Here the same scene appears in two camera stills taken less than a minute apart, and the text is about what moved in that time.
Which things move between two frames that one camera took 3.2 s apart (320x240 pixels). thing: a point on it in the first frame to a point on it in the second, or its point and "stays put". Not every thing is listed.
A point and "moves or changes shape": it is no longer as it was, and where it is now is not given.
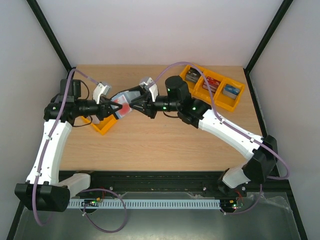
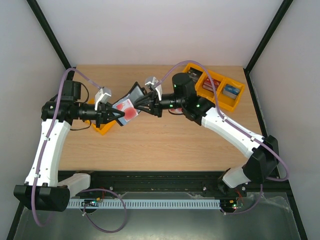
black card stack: x=192 y=74 stays put
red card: x=126 y=108 moves or changes shape
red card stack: x=213 y=84 stays put
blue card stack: x=231 y=91 stays put
